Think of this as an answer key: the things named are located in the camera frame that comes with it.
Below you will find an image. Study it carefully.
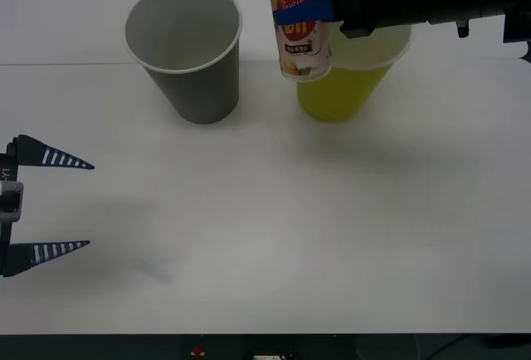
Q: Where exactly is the yellow-green plastic waste bin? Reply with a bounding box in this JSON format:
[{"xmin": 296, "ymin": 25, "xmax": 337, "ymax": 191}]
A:
[{"xmin": 295, "ymin": 23, "xmax": 414, "ymax": 124}]

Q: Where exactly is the clear bottle with red cap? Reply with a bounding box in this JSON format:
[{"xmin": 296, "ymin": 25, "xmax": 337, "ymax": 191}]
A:
[{"xmin": 265, "ymin": 0, "xmax": 334, "ymax": 84}]

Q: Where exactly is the grey plastic waste bin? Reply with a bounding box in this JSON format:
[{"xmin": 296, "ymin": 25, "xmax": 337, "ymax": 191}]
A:
[{"xmin": 123, "ymin": 0, "xmax": 243, "ymax": 125}]

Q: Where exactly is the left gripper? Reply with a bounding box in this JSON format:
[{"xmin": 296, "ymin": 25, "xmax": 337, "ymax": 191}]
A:
[{"xmin": 0, "ymin": 134, "xmax": 95, "ymax": 278}]

